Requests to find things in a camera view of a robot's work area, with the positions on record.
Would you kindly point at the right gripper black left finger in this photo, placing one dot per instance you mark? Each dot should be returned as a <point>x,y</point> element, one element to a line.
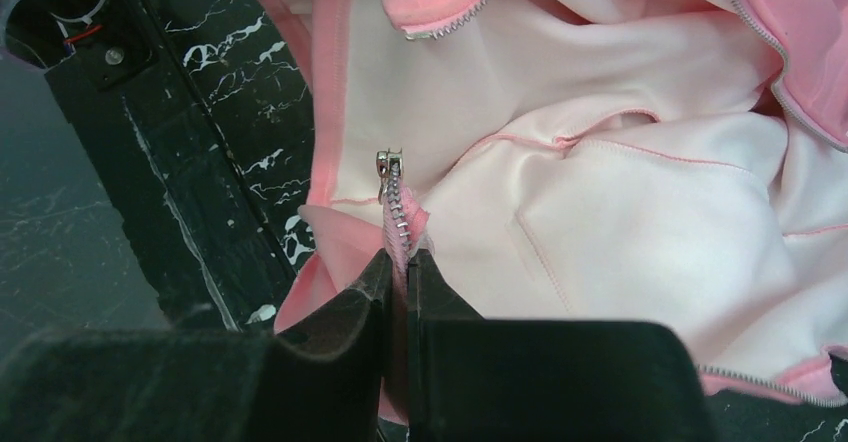
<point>319,380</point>

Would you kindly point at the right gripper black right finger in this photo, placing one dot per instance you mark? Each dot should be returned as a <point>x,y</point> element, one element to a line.
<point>478,379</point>

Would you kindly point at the pink zip-up jacket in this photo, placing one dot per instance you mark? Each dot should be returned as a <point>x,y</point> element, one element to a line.
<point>677,161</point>

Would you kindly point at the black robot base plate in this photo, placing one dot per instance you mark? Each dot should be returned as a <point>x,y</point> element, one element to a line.
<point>154,154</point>

